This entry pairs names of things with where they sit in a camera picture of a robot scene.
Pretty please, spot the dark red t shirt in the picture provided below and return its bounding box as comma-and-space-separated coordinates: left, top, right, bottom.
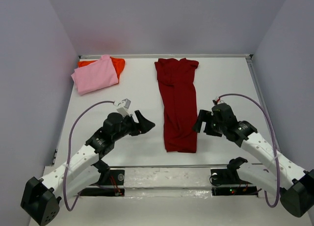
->
155, 58, 199, 153

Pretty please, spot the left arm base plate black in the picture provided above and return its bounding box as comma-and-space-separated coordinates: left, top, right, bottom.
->
80, 169, 125, 197

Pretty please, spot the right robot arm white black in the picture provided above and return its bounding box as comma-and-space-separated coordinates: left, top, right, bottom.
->
193, 103, 314, 218

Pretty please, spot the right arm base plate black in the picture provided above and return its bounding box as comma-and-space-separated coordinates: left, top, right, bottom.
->
209, 168, 259, 196

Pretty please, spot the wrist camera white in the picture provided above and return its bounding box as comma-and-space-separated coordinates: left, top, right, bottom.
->
113, 99, 131, 117
212, 97, 225, 106

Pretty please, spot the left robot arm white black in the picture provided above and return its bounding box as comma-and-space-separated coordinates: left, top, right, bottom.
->
21, 110, 155, 226

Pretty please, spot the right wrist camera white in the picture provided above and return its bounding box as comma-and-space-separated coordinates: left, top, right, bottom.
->
212, 97, 225, 106

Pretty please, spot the orange folded t shirt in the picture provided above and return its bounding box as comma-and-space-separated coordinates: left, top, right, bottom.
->
77, 57, 126, 81

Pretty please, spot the pink folded t shirt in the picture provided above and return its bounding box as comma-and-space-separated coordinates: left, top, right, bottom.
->
71, 55, 119, 95

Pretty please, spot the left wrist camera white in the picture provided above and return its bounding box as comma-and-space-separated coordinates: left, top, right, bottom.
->
113, 99, 131, 117

